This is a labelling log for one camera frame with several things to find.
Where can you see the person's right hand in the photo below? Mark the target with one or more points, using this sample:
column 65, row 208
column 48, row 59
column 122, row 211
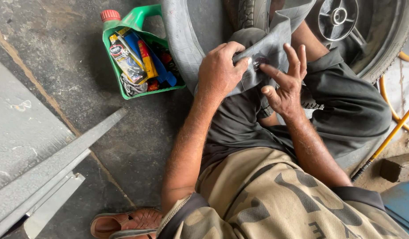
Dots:
column 289, row 91

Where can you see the person's left hand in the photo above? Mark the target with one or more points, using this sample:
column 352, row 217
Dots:
column 217, row 73

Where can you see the round dark tube patch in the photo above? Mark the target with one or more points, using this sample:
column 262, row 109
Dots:
column 257, row 60

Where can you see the grey rubber tube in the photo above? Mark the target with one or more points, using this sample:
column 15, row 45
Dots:
column 181, row 39

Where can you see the black and red packet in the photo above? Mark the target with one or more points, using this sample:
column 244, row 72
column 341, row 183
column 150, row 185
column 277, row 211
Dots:
column 168, row 59

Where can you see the blue plastic tool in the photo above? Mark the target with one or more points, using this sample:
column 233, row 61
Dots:
column 163, row 72

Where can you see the person's dark grey trousers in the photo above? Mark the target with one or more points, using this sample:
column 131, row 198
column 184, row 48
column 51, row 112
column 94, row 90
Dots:
column 340, row 109

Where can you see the small red packet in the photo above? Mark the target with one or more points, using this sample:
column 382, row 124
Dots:
column 153, row 85

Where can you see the yellow and red box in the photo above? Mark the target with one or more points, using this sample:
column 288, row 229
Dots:
column 147, row 59

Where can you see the grey crumpled cloth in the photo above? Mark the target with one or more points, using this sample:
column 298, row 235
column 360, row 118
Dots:
column 131, row 89

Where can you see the silver patch packet, black label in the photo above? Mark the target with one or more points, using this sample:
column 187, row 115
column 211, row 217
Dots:
column 124, row 59

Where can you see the green cut jug, red cap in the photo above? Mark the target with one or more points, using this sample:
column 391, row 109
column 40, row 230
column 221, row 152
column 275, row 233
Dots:
column 138, row 16

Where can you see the motorcycle wheel with black tyre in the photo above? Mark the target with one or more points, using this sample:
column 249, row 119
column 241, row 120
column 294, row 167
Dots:
column 374, row 33

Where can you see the person's camouflage shirt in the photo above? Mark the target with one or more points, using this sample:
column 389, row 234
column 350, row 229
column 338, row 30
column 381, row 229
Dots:
column 257, row 199

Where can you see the brown wooden block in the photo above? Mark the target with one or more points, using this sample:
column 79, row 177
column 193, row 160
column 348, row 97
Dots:
column 395, row 167

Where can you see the blue metal object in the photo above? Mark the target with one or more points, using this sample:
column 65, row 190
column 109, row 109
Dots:
column 402, row 202

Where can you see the brown leather sandal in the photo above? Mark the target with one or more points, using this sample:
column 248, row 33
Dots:
column 124, row 224

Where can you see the grey metal bar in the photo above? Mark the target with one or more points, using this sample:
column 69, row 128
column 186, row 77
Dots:
column 58, row 162

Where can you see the grey metal plate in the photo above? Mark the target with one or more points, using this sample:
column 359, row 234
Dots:
column 48, row 210

